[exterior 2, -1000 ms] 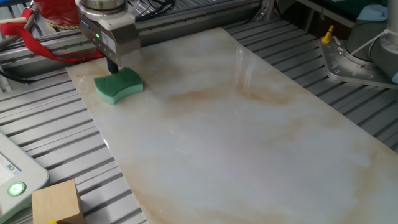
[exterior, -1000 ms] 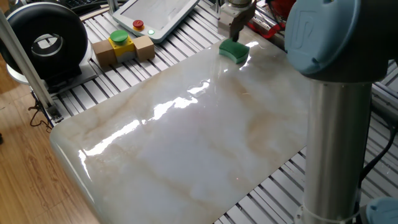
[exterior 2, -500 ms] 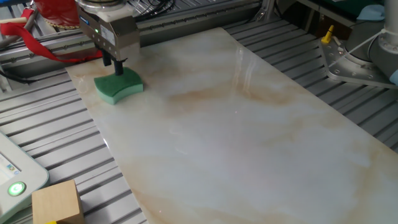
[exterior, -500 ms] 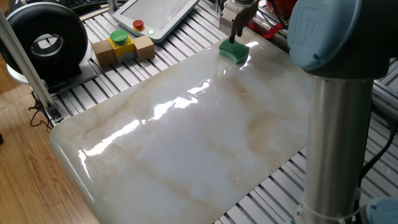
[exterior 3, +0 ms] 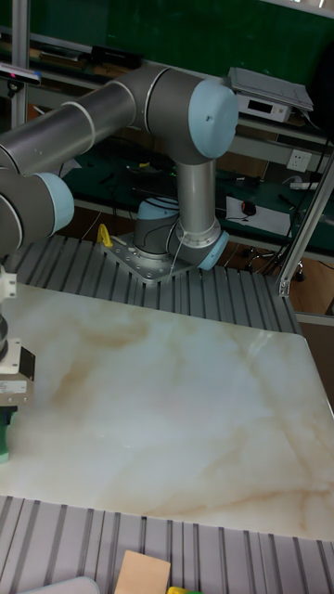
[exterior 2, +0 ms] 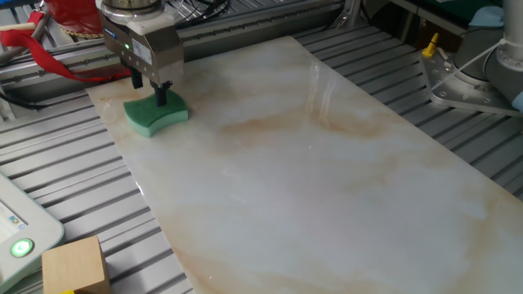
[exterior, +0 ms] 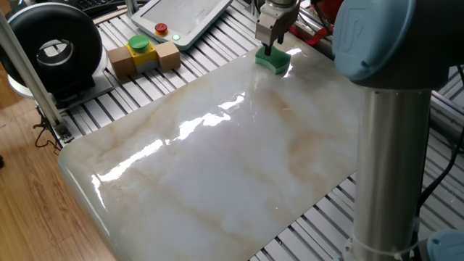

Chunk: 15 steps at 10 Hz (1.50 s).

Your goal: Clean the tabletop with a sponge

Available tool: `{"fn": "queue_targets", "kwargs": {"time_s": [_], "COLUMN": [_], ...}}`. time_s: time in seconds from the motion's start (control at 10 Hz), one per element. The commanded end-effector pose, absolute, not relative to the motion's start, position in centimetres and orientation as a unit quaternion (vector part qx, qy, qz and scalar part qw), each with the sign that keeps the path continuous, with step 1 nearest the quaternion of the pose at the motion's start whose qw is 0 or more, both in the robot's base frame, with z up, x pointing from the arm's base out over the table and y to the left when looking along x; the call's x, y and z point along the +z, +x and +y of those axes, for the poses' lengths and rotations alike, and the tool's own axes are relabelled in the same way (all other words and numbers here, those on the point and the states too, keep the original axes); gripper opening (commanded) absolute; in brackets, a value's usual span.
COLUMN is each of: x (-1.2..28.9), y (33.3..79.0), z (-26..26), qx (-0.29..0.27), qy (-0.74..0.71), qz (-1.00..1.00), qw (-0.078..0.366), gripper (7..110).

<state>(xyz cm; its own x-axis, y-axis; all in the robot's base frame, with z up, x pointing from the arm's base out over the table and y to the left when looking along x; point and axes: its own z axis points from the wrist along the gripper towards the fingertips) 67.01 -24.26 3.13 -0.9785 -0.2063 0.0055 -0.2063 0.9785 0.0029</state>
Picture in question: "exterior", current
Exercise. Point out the silver Schunk gripper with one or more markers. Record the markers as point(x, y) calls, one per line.
point(266, 30)

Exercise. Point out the green sponge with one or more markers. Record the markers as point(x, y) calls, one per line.
point(275, 62)

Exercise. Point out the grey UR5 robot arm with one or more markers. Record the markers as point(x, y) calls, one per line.
point(391, 145)

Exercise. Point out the white gripper adapter plate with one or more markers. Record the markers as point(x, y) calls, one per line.
point(279, 10)

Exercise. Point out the silver force torque sensor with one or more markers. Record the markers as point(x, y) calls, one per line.
point(282, 2)

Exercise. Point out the red fire extinguisher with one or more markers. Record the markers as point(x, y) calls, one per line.
point(331, 9)

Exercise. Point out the white teach pendant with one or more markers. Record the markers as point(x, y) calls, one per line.
point(177, 18)

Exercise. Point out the light wooden block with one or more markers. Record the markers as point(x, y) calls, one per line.
point(121, 61)
point(167, 55)

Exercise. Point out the glossy marble pattern board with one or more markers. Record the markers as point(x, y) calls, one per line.
point(217, 163)

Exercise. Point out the yellow box with green button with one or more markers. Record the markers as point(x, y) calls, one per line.
point(142, 54)

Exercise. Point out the black keyboard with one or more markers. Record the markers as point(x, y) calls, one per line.
point(92, 3)

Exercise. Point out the thin aluminium post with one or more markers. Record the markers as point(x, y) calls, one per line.
point(131, 6)

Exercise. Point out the thick aluminium frame post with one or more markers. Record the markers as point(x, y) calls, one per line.
point(32, 83)

